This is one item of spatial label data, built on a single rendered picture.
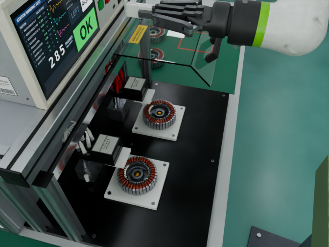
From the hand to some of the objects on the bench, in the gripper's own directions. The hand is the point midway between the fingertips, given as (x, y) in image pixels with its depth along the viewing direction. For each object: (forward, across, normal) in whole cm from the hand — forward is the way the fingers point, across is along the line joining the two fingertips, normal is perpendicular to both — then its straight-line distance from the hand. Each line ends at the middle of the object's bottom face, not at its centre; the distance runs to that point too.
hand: (139, 10), depth 66 cm
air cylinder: (+12, -21, -41) cm, 47 cm away
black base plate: (-1, -8, -43) cm, 44 cm away
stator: (-3, -21, -40) cm, 45 cm away
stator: (-3, +4, -40) cm, 40 cm away
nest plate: (-3, +4, -41) cm, 41 cm away
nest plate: (-3, -21, -41) cm, 46 cm away
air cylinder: (+12, +4, -41) cm, 43 cm away
